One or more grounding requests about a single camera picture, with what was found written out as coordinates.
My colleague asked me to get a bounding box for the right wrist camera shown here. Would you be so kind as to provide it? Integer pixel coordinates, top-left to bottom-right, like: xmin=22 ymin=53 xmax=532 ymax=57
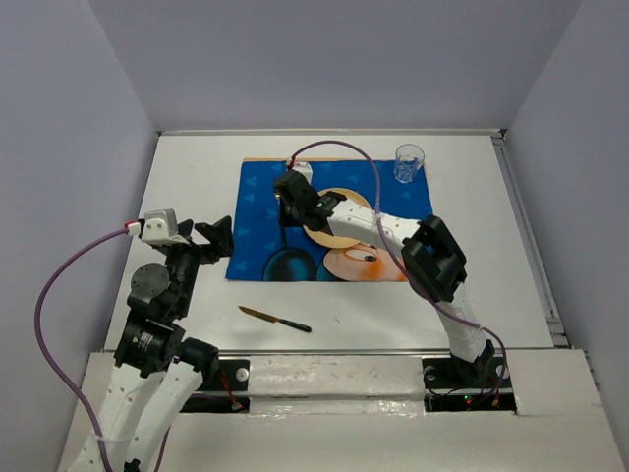
xmin=286 ymin=160 xmax=314 ymax=185

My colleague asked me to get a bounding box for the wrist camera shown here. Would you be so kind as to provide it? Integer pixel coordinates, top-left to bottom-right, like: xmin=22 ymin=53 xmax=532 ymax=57
xmin=125 ymin=208 xmax=191 ymax=247
xmin=286 ymin=160 xmax=314 ymax=185

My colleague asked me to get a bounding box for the blue cartoon placemat cloth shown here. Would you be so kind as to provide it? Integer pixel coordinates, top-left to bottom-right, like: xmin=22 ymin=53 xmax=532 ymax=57
xmin=226 ymin=160 xmax=432 ymax=282

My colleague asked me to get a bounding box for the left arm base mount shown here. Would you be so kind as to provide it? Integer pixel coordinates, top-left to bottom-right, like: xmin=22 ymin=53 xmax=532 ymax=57
xmin=181 ymin=358 xmax=251 ymax=414

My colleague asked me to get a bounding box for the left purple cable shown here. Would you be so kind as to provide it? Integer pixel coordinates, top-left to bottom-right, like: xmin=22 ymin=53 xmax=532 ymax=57
xmin=33 ymin=228 xmax=171 ymax=472

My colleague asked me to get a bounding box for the gold knife green handle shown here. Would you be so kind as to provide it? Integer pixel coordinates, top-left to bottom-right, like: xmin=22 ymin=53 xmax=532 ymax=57
xmin=238 ymin=306 xmax=313 ymax=333

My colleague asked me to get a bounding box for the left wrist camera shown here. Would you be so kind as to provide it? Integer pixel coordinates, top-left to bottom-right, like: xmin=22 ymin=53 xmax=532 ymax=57
xmin=125 ymin=208 xmax=191 ymax=247

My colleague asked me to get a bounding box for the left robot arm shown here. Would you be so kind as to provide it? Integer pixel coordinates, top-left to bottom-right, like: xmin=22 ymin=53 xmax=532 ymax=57
xmin=70 ymin=209 xmax=234 ymax=471

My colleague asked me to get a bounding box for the yellow plate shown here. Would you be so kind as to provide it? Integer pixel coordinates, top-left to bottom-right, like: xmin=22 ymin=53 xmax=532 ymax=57
xmin=304 ymin=188 xmax=371 ymax=249

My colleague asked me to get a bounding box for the clear drinking glass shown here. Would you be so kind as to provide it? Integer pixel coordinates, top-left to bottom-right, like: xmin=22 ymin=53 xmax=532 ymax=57
xmin=393 ymin=144 xmax=426 ymax=184

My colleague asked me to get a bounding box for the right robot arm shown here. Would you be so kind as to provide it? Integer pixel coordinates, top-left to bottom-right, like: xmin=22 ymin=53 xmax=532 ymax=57
xmin=273 ymin=170 xmax=495 ymax=385

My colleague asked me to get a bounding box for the gold fork green handle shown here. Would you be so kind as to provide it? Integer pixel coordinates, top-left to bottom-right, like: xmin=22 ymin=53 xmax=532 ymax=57
xmin=275 ymin=194 xmax=288 ymax=250

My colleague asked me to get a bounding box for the purple cable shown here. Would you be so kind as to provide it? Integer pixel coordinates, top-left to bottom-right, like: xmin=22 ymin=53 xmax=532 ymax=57
xmin=289 ymin=141 xmax=507 ymax=399
xmin=33 ymin=228 xmax=171 ymax=472

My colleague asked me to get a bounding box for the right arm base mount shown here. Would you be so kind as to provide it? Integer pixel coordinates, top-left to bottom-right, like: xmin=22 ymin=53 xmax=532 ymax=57
xmin=422 ymin=355 xmax=517 ymax=413

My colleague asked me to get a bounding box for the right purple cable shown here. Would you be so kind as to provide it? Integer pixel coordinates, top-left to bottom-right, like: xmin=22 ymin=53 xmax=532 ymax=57
xmin=289 ymin=141 xmax=507 ymax=399

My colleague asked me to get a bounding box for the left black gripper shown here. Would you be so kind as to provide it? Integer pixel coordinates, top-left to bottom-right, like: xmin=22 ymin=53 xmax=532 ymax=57
xmin=161 ymin=213 xmax=235 ymax=315

